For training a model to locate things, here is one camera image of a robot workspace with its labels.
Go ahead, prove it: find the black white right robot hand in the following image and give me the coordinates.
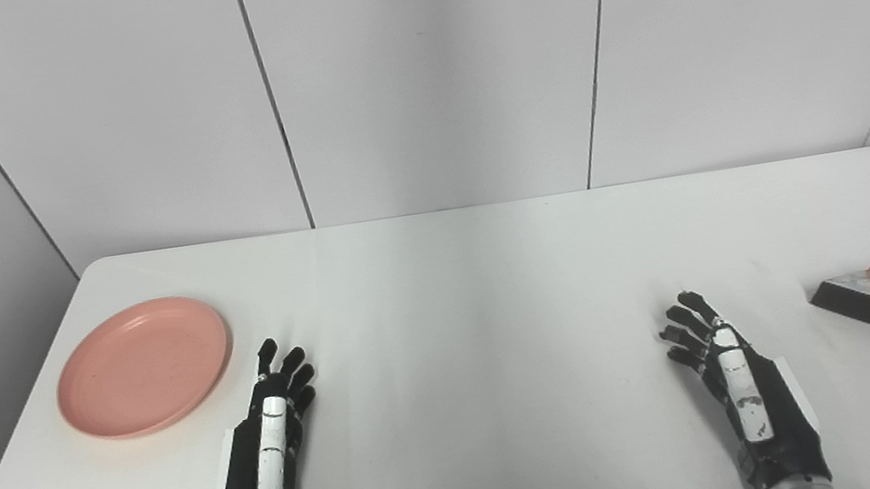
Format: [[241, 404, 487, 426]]
[[653, 274, 833, 489]]

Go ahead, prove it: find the pink round plate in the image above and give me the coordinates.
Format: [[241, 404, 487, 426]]
[[44, 288, 244, 448]]

